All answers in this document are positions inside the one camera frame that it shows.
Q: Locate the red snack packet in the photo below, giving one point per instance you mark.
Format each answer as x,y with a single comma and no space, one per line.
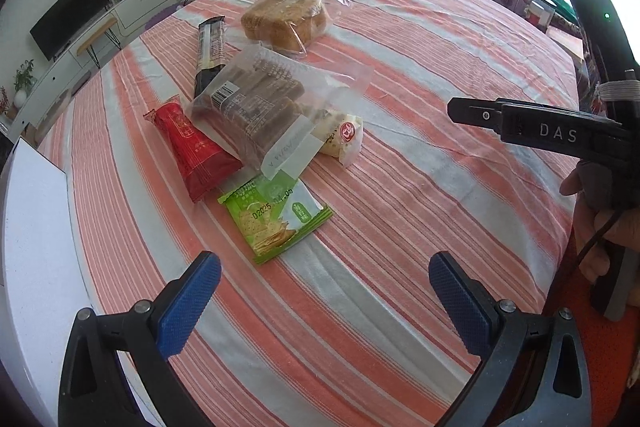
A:
192,147

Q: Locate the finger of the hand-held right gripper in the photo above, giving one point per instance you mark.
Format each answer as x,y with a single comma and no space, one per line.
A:
472,113

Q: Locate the clear bread packet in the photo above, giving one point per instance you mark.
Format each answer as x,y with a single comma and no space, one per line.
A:
285,19

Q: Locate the plant in white vase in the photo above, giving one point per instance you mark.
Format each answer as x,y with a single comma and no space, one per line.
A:
24,79

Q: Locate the black television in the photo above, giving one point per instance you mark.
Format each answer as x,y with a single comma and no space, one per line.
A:
67,14

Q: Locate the red flowers in vase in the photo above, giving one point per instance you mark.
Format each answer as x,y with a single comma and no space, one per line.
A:
4,102

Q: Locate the person's right hand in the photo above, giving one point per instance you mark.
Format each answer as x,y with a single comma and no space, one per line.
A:
568,184

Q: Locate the dark snack bar packet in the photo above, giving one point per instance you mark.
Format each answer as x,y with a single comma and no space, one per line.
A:
207,49

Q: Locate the white cardboard box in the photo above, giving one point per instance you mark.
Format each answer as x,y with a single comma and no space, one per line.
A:
40,257

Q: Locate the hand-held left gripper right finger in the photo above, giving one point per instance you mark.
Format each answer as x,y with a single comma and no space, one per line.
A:
462,304

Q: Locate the clear bag of brown biscuits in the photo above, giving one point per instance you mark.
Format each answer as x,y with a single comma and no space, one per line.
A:
255,102

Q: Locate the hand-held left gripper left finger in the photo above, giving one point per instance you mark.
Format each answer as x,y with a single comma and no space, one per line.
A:
187,304

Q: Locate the purple rug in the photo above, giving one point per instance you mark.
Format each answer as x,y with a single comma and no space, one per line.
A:
162,17

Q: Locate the orange striped tablecloth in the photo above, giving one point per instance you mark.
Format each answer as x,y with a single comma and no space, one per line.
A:
400,57

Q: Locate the orange fuzzy cushion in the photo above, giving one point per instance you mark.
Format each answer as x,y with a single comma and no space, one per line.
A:
610,357

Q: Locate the green cracker packet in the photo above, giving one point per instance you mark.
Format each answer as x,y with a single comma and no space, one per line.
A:
272,219

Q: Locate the small cake packet red label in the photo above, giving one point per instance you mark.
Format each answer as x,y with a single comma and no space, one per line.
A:
340,137

